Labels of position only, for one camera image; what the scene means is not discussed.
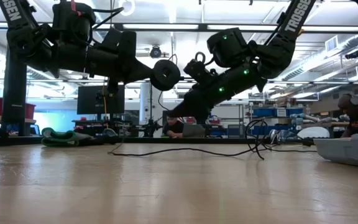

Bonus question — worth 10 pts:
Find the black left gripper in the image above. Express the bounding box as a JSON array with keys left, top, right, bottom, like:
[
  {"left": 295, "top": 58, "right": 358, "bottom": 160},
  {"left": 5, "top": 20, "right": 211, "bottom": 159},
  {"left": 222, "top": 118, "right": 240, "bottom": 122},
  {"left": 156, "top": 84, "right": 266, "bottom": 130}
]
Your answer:
[{"left": 87, "top": 30, "right": 155, "bottom": 93}]

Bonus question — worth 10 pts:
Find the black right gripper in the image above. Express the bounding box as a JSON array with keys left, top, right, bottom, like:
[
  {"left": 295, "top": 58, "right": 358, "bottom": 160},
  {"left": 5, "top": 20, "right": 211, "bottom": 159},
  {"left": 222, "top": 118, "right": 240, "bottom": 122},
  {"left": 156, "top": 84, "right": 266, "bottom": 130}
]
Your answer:
[{"left": 167, "top": 70, "right": 245, "bottom": 124}]

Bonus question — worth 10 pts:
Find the black round cord spool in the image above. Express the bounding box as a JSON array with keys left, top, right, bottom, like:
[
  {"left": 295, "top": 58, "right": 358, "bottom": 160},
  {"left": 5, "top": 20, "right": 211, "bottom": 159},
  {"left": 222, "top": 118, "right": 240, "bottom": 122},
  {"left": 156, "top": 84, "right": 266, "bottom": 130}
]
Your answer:
[{"left": 149, "top": 58, "right": 182, "bottom": 92}]

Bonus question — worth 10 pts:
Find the thin black cord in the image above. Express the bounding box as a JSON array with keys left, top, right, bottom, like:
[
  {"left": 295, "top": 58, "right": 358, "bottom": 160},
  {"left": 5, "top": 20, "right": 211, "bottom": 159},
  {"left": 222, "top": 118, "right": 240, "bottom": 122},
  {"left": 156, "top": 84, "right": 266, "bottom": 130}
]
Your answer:
[{"left": 108, "top": 90, "right": 318, "bottom": 161}]

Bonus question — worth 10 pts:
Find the grey laptop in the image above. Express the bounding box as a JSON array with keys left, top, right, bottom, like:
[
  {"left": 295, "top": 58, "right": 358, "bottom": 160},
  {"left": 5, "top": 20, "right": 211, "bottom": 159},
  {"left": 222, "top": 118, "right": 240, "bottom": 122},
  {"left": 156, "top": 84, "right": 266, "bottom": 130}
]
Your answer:
[{"left": 181, "top": 123, "right": 206, "bottom": 139}]

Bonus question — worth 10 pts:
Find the black tripod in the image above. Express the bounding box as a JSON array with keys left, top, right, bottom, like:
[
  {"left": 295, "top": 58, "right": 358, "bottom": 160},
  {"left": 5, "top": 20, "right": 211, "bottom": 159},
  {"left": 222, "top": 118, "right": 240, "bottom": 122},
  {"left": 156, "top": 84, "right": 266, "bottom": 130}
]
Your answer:
[{"left": 139, "top": 118, "right": 164, "bottom": 139}]

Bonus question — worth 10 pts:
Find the black monitor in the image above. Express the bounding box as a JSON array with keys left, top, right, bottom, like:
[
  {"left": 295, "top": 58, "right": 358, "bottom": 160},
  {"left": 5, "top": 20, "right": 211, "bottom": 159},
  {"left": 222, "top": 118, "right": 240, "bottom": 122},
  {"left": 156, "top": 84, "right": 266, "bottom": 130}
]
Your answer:
[{"left": 76, "top": 84, "right": 126, "bottom": 115}]

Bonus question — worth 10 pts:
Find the blue storage bin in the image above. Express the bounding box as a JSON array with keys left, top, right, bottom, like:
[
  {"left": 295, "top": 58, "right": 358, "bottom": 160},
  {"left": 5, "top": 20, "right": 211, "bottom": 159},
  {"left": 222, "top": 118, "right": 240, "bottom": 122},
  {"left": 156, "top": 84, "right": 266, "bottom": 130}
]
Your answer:
[{"left": 252, "top": 107, "right": 305, "bottom": 118}]

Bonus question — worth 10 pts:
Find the blue grey bundle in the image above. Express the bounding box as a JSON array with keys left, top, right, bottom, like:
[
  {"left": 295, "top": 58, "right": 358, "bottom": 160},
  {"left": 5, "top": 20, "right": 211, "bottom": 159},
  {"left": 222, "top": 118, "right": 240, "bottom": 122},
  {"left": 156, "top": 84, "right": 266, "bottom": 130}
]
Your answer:
[{"left": 268, "top": 128, "right": 293, "bottom": 144}]

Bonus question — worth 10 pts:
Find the black work glove green cuff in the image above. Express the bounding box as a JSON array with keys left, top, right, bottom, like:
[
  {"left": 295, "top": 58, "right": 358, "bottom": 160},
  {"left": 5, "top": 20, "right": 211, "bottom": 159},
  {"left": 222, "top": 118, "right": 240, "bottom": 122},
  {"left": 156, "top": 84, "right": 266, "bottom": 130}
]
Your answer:
[{"left": 41, "top": 126, "right": 119, "bottom": 147}]

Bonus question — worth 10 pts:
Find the red storage bin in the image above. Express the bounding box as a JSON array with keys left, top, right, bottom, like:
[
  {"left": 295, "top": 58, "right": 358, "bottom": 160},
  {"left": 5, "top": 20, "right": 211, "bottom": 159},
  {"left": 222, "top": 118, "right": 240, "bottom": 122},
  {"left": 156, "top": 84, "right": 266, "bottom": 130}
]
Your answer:
[{"left": 0, "top": 97, "right": 37, "bottom": 119}]

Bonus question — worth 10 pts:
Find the white round object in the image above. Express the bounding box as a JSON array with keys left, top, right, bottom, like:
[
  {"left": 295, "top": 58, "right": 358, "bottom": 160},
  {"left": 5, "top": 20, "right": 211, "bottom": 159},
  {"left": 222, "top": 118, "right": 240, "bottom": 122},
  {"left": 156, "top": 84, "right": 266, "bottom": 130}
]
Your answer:
[{"left": 299, "top": 125, "right": 330, "bottom": 139}]

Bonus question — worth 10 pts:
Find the yellow hanging tag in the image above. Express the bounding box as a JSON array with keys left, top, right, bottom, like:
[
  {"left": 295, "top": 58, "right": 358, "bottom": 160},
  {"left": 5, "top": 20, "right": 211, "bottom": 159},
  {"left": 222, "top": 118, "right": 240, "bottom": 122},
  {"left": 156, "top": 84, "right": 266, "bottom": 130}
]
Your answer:
[{"left": 295, "top": 0, "right": 305, "bottom": 38}]

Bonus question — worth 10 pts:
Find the white ceiling vent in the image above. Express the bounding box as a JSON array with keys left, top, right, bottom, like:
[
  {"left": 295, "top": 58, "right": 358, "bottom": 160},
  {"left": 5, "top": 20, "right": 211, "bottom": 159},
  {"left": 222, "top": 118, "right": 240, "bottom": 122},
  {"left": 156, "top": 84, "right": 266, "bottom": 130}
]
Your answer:
[{"left": 324, "top": 35, "right": 339, "bottom": 53}]

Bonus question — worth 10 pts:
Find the grey plastic tool case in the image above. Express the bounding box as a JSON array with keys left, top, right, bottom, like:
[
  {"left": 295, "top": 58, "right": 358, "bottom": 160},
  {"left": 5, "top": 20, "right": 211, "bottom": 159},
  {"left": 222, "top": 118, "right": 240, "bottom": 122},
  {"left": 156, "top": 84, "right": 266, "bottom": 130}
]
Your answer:
[{"left": 313, "top": 132, "right": 358, "bottom": 170}]

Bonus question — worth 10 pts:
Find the black overhead camera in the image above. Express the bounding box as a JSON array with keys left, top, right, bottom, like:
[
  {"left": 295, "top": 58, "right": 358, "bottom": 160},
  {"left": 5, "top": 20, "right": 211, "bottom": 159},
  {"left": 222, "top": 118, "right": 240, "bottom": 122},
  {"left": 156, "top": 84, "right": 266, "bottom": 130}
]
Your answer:
[{"left": 149, "top": 45, "right": 162, "bottom": 59}]

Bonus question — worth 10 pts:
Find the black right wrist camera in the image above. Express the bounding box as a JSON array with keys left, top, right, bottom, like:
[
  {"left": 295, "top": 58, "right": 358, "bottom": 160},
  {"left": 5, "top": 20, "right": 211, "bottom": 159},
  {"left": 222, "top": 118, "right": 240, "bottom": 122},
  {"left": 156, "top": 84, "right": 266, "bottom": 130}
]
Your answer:
[{"left": 183, "top": 58, "right": 218, "bottom": 83}]

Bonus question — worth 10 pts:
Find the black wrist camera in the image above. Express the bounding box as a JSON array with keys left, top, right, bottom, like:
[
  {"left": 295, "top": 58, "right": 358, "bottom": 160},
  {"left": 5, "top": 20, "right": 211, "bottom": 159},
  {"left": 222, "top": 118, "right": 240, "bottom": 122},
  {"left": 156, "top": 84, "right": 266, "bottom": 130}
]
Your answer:
[
  {"left": 183, "top": 58, "right": 218, "bottom": 83},
  {"left": 99, "top": 27, "right": 121, "bottom": 50}
]

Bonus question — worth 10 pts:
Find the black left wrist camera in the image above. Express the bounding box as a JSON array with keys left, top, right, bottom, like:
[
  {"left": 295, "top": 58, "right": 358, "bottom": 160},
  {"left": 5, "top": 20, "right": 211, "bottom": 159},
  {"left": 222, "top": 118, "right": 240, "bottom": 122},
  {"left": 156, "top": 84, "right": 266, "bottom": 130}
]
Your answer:
[{"left": 99, "top": 27, "right": 121, "bottom": 50}]

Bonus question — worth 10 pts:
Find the white ring ceiling light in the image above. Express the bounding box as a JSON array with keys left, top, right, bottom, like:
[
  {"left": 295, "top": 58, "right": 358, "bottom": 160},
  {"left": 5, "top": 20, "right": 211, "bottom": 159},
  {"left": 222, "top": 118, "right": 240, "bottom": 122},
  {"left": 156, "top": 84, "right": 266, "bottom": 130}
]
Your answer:
[{"left": 118, "top": 0, "right": 136, "bottom": 17}]

